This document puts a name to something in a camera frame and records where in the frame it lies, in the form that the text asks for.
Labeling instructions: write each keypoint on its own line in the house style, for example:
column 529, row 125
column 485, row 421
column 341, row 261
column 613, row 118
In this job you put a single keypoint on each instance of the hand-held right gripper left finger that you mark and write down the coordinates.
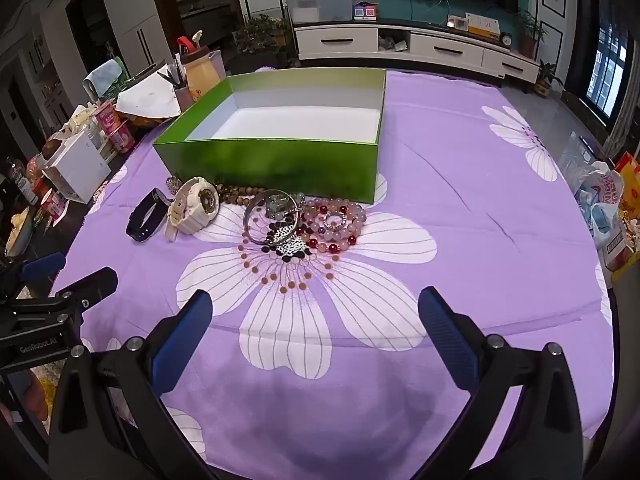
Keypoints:
column 184, row 347

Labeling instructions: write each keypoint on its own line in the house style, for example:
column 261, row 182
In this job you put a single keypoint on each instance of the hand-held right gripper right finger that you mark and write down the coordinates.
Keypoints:
column 445, row 340

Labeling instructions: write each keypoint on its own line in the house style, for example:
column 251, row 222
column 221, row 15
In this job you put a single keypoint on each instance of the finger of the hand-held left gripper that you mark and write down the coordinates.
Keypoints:
column 45, row 265
column 92, row 282

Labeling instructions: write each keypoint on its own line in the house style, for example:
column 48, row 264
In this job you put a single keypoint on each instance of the black fitness band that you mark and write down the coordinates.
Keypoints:
column 145, row 217

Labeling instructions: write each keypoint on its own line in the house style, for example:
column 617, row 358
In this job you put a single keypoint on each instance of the cream wristwatch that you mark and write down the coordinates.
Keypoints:
column 197, row 205

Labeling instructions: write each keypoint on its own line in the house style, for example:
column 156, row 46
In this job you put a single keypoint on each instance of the silver bangle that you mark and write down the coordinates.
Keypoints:
column 248, row 220

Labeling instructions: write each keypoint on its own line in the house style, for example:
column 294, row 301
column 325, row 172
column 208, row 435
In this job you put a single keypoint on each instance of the green cardboard box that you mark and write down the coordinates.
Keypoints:
column 280, row 160

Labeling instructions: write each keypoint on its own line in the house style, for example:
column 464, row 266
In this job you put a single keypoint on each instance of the white carton box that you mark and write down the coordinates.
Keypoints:
column 77, row 167

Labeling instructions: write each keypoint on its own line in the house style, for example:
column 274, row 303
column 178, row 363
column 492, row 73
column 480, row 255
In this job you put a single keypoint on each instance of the purple floral tablecloth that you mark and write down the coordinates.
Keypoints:
column 475, row 240

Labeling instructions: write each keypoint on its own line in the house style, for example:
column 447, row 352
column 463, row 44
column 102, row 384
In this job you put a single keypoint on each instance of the black and white beaded ornament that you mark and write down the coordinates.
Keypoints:
column 290, row 246

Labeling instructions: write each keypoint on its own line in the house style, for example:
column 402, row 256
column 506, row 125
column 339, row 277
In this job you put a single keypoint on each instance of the pink can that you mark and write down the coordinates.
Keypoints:
column 123, row 138
column 107, row 117

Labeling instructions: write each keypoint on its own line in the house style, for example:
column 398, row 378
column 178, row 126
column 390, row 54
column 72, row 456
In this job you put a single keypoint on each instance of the white paper sheet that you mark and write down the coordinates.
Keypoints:
column 147, row 100

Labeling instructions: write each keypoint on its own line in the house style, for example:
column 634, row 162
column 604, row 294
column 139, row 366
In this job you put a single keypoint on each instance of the light green towel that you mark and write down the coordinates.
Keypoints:
column 102, row 77

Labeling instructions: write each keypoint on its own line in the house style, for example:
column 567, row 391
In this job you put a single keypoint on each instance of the pen holder cup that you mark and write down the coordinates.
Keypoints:
column 182, row 97

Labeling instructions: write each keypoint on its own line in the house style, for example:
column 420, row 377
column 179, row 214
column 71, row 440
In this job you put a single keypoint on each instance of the white plastic bag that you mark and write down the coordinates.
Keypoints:
column 600, row 195

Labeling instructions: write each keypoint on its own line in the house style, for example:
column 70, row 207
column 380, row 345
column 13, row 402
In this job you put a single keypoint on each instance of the glass jar with brown lid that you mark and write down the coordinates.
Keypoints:
column 200, row 72

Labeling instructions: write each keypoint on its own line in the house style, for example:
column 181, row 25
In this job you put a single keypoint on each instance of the yellow and red box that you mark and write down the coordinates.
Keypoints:
column 629, row 185

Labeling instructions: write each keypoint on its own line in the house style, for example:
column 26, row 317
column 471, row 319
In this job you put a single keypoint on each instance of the lilac storage box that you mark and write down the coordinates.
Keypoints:
column 217, row 62

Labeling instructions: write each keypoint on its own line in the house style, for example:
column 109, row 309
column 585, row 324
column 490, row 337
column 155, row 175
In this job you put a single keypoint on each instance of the small potted plant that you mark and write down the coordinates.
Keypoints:
column 546, row 77

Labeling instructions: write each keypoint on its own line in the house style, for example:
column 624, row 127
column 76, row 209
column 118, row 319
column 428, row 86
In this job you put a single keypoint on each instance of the large potted plant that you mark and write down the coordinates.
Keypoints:
column 260, row 35

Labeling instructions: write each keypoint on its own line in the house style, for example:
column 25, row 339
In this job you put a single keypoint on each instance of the small alarm clock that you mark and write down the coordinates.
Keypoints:
column 506, row 39

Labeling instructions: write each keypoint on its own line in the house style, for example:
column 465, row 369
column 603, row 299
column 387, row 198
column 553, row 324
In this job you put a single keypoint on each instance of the window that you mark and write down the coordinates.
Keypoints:
column 606, row 70

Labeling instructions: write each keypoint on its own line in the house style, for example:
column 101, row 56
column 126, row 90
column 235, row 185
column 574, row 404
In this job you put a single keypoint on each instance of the white TV cabinet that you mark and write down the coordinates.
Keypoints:
column 340, row 42

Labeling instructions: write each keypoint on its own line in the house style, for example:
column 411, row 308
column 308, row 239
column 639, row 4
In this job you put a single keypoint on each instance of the yellow flat box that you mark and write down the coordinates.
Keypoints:
column 482, row 24

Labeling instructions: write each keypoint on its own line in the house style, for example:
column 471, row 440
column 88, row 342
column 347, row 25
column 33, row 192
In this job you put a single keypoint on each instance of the potted plant in brown pot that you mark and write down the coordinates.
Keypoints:
column 529, row 30

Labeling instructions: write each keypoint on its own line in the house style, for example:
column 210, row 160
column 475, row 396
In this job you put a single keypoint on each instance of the blue and red display stand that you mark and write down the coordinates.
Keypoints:
column 365, row 11

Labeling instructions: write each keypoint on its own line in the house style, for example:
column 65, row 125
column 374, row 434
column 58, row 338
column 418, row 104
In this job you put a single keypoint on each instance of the clear plastic storage bin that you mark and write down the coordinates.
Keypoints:
column 320, row 7

